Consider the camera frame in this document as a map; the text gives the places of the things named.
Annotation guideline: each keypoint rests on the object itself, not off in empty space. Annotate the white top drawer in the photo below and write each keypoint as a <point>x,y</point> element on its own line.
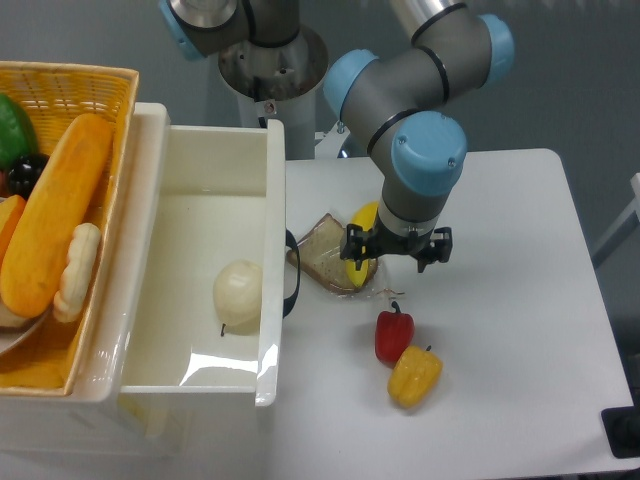
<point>221,199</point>

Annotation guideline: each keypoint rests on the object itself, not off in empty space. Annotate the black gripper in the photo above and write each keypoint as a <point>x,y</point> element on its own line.
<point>428,248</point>

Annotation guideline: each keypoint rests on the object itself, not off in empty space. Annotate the white frame at right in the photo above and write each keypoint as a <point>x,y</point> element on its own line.
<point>622,227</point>

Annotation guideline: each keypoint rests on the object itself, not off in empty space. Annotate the white drawer cabinet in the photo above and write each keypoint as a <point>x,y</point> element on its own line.
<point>97,417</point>

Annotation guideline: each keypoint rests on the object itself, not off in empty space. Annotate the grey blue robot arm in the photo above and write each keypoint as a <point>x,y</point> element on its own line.
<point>391,108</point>

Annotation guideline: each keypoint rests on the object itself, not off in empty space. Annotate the red bell pepper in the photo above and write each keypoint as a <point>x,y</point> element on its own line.
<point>393,334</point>

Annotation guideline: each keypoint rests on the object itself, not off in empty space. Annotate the brown bread slice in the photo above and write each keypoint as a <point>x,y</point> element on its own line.
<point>319,258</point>

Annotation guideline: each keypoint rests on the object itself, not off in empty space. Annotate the black device at table edge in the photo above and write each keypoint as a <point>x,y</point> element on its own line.
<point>622,431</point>

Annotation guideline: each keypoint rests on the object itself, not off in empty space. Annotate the green toy vegetable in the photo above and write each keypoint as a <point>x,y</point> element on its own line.
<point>18,136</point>

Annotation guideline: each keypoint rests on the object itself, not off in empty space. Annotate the orange baguette bread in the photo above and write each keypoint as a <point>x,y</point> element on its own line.
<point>36,255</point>

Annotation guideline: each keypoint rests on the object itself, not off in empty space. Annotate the yellow banana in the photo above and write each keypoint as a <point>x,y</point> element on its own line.
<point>364,217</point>

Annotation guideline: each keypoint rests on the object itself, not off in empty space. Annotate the cream croissant pastry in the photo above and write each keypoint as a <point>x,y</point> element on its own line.
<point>75,279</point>

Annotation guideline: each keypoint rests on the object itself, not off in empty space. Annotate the yellow wicker basket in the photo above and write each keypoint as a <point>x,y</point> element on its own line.
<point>47,363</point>

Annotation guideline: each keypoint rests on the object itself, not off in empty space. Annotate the white plate in basket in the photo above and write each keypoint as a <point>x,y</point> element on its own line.
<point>15,329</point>

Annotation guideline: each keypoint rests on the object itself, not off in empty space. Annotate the black toy fruit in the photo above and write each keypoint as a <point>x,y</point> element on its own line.
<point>24,173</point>

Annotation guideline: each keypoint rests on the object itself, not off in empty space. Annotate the orange toy food piece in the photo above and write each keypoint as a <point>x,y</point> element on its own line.
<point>11,210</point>

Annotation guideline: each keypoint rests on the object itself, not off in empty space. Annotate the yellow bell pepper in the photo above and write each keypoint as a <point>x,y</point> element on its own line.
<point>414,375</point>

